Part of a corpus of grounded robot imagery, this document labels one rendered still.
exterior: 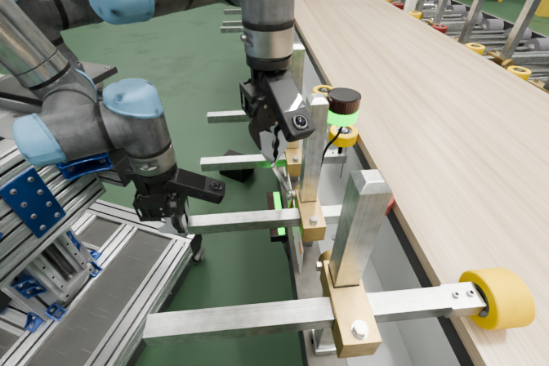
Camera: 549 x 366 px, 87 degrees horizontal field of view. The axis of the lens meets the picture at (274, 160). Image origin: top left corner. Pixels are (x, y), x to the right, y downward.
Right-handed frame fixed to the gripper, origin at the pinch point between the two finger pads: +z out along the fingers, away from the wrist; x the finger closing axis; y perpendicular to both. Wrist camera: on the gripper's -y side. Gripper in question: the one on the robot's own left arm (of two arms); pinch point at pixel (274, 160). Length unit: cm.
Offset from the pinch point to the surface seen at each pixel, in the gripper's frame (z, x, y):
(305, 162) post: 2.0, -6.4, -1.4
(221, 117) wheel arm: 19, -2, 49
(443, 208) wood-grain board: 10.8, -30.7, -17.9
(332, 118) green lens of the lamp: -8.5, -10.2, -3.0
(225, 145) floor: 102, -25, 141
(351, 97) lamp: -12.1, -13.3, -3.4
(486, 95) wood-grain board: 11, -86, 12
